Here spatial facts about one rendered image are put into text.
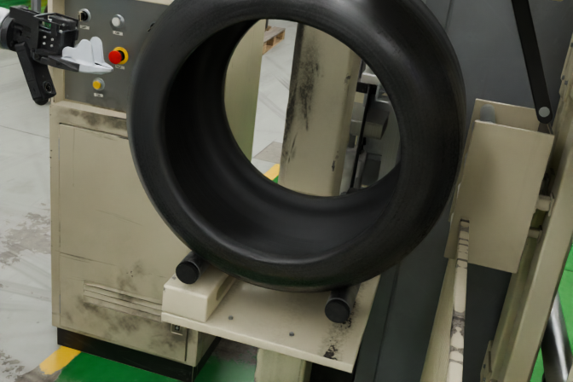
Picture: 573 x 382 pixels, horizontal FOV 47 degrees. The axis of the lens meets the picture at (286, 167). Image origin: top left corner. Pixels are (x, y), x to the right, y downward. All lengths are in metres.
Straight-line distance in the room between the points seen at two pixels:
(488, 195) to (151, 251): 1.17
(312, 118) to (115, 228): 0.96
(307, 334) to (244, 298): 0.16
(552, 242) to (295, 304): 0.53
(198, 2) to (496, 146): 0.63
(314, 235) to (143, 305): 1.02
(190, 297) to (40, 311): 1.56
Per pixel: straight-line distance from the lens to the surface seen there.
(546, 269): 1.45
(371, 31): 0.98
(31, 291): 2.88
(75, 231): 2.27
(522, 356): 1.55
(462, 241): 1.28
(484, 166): 1.34
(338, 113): 1.42
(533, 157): 1.34
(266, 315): 1.30
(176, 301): 1.26
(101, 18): 2.06
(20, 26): 1.35
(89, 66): 1.27
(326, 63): 1.40
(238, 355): 2.53
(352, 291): 1.20
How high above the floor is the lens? 1.53
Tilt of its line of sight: 21 degrees down
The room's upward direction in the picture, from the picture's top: 7 degrees clockwise
